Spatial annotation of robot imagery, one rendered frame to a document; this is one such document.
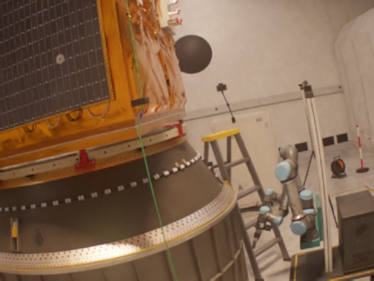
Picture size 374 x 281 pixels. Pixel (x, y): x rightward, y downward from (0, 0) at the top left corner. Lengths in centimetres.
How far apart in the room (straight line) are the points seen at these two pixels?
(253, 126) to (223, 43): 445
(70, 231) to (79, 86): 77
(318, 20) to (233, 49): 269
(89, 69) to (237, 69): 835
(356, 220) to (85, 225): 190
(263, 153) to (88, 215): 435
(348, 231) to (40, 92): 230
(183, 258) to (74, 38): 134
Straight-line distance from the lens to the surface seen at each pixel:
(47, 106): 190
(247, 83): 998
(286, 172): 252
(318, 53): 1040
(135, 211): 208
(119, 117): 180
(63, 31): 190
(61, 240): 205
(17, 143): 208
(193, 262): 223
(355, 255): 295
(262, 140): 602
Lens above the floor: 183
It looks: 5 degrees down
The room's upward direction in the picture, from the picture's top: 12 degrees counter-clockwise
